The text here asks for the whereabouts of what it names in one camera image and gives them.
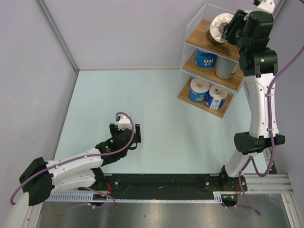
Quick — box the black paper roll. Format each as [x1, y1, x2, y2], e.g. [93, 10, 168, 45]
[206, 13, 233, 45]

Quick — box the grey paper roll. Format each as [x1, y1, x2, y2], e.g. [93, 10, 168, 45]
[215, 56, 239, 79]

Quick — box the blue monster paper roll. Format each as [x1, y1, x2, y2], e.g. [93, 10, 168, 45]
[194, 48, 217, 69]

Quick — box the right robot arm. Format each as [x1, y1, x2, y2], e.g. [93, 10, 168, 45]
[219, 9, 285, 191]

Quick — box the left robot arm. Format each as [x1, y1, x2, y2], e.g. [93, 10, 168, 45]
[19, 123, 141, 206]

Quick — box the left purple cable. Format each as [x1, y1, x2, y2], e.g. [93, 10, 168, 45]
[9, 111, 136, 214]

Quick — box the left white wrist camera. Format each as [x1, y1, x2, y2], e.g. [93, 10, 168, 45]
[116, 114, 132, 131]

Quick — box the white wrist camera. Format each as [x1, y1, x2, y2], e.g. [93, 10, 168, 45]
[116, 114, 132, 131]
[244, 0, 275, 20]

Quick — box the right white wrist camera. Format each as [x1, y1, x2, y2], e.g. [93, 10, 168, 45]
[244, 0, 275, 20]

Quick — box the white wire wooden shelf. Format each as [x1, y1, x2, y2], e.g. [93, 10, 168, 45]
[177, 4, 244, 118]

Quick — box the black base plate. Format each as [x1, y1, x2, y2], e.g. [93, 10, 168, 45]
[90, 174, 247, 206]

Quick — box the white slotted cable duct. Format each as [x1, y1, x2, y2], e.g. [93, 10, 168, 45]
[46, 192, 223, 204]

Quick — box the aluminium rail frame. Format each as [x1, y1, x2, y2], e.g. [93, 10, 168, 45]
[33, 173, 294, 193]

